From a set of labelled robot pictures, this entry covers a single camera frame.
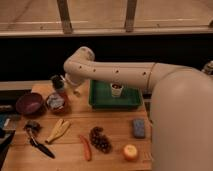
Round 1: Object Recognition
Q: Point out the yellow banana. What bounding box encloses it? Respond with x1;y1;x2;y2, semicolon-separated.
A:
45;119;71;144

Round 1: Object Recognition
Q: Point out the white cup in tray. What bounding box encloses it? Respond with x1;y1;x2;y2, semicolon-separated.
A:
110;83;123;97

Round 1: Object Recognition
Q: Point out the orange apple fruit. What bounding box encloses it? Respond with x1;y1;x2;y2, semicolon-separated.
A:
123;144;138;161

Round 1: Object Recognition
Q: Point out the purple bowl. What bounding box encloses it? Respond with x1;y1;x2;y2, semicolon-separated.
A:
15;92;44;115

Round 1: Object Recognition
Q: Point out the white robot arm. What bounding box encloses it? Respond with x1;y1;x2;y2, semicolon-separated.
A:
64;46;213;171

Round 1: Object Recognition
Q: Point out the orange carrot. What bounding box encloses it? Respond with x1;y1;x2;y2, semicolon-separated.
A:
79;135;92;161

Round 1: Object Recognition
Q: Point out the black handled fork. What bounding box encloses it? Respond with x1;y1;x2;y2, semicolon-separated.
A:
24;120;55;158

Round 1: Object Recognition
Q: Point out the blue sponge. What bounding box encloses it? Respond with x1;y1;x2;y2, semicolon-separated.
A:
133;119;145;139

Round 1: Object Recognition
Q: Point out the dark grape bunch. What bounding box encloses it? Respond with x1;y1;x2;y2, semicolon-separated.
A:
89;127;112;153

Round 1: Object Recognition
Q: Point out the green plastic tray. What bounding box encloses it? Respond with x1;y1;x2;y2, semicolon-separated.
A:
89;80;142;109

